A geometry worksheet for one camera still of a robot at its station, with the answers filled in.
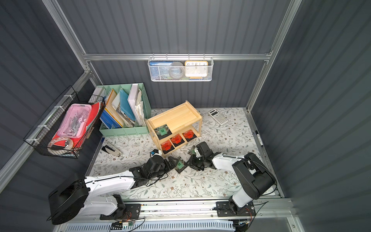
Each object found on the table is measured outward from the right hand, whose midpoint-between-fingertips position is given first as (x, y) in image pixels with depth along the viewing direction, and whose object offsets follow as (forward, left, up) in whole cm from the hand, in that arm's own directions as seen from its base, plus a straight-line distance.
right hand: (189, 163), depth 88 cm
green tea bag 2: (-1, +6, -1) cm, 6 cm away
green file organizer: (+39, +54, +24) cm, 71 cm away
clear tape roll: (-4, +55, +27) cm, 62 cm away
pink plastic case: (+9, +58, +30) cm, 66 cm away
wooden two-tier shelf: (+14, +9, +19) cm, 25 cm away
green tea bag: (+11, +15, +19) cm, 27 cm away
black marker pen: (+23, -52, -6) cm, 57 cm away
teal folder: (+31, +43, +20) cm, 57 cm away
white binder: (+32, +37, +24) cm, 55 cm away
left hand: (-3, +8, +6) cm, 11 cm away
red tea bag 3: (+21, 0, 0) cm, 21 cm away
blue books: (+25, +55, +12) cm, 61 cm away
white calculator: (+40, -23, -1) cm, 46 cm away
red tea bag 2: (+17, +9, 0) cm, 19 cm away
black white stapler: (+8, +52, +1) cm, 53 cm away
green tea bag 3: (+9, -2, -2) cm, 10 cm away
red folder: (0, +55, +26) cm, 61 cm away
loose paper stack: (+26, +32, +21) cm, 46 cm away
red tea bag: (+11, +15, +1) cm, 19 cm away
